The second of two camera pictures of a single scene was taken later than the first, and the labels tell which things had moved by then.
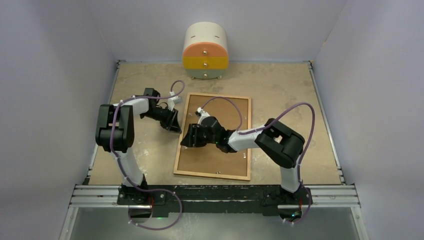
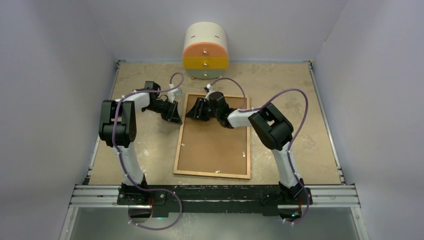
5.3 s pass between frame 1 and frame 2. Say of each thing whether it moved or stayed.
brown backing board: stayed
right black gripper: moved
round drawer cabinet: stayed
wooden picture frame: stayed
